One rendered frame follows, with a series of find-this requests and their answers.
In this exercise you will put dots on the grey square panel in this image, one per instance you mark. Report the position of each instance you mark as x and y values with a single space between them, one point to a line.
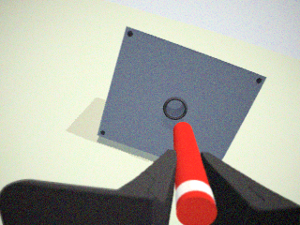
157 84

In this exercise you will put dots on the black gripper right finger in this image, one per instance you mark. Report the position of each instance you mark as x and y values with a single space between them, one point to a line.
242 201

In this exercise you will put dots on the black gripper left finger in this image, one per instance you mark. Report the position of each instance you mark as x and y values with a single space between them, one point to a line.
147 199

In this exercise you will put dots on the red peg with white band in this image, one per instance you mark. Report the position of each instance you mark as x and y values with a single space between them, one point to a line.
194 202

